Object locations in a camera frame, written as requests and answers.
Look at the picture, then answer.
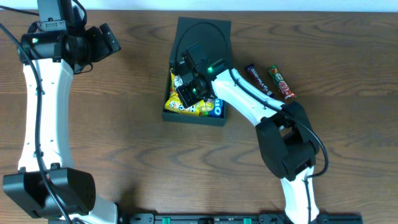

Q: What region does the yellow Hacks candy bag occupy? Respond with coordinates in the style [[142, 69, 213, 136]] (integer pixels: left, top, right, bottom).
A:
[[164, 70, 207, 116]]

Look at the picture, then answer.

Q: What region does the blue Oreo cookie pack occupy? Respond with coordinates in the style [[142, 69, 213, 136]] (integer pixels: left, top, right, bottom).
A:
[[208, 98, 224, 118]]

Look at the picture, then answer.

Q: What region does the dark green box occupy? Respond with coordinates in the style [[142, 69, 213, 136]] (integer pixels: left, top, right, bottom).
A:
[[162, 17, 231, 126]]

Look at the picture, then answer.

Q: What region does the purple Dairy Milk bar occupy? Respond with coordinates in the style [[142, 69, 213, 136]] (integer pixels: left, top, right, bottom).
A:
[[244, 63, 274, 98]]

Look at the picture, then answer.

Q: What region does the green red KitKat Milo bar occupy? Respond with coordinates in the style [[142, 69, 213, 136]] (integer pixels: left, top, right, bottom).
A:
[[268, 65, 297, 100]]

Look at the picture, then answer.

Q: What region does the yellow Mentos gum bottle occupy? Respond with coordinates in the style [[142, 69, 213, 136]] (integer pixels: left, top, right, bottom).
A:
[[198, 99, 215, 113]]

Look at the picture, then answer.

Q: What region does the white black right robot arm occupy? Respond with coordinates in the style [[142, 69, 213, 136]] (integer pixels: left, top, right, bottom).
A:
[[173, 44, 325, 223]]

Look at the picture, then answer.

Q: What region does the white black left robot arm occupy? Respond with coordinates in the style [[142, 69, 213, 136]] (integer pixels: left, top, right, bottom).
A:
[[2, 0, 121, 223]]

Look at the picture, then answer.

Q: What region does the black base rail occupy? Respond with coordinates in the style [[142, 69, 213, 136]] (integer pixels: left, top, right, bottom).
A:
[[118, 213, 363, 224]]

